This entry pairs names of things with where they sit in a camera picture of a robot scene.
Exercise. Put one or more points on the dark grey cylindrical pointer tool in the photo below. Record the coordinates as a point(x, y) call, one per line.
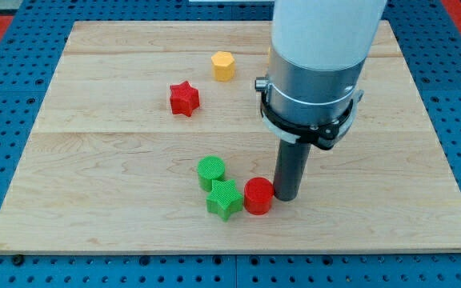
point(290, 164)

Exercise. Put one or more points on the light wooden board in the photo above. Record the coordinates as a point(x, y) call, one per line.
point(108, 169)

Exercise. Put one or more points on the red star block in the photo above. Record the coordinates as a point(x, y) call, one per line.
point(184, 99)

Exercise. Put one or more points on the yellow block behind arm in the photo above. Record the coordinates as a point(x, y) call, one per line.
point(268, 55)

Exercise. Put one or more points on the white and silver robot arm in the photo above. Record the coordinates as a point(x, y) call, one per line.
point(318, 48)

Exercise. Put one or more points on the red cylinder block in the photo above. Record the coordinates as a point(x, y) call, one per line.
point(258, 194)

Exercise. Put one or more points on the green star block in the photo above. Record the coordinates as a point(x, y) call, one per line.
point(224, 199)

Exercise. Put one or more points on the green cylinder block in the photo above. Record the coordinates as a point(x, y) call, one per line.
point(210, 168)

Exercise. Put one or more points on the yellow hexagon block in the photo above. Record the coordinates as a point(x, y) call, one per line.
point(223, 64)

